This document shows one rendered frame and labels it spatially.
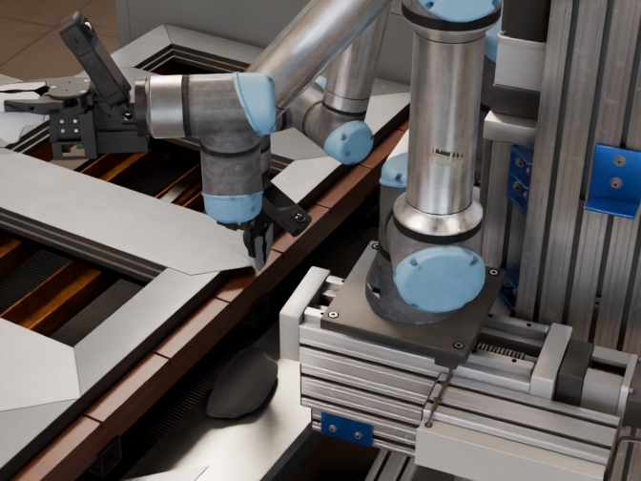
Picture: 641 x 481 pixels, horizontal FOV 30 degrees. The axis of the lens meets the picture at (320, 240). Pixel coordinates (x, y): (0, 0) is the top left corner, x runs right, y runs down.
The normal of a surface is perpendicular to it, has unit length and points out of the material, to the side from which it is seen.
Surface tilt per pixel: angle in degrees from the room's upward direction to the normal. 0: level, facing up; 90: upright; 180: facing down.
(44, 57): 0
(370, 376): 90
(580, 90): 90
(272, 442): 0
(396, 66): 90
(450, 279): 98
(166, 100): 54
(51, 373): 0
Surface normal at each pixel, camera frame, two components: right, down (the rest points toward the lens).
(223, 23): -0.50, 0.48
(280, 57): -0.47, 0.03
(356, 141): 0.53, 0.47
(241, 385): -0.15, -0.84
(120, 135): 0.07, 0.45
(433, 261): 0.07, 0.67
